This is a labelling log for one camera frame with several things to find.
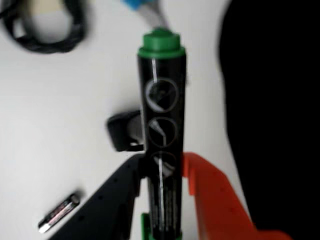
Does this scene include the dark navy gripper finger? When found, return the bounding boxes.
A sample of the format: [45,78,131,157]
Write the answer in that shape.
[46,153,147,240]

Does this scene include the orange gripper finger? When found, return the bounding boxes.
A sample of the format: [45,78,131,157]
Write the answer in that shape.
[181,151,294,240]

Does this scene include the green capped black marker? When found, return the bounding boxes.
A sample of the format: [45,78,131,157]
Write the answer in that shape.
[136,27,187,240]

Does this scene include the black red AAA battery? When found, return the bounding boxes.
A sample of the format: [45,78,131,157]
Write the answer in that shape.
[37,193,81,234]

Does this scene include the beige masking tape piece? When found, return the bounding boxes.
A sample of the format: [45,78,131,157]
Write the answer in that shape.
[29,0,63,15]

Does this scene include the black plastic ring strap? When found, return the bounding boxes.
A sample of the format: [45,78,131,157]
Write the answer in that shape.
[106,109,145,153]

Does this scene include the coiled black USB cable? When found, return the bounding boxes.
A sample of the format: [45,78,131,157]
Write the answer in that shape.
[0,0,88,55]

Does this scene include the blue handled scissors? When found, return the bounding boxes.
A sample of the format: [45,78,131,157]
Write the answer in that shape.
[119,0,171,29]

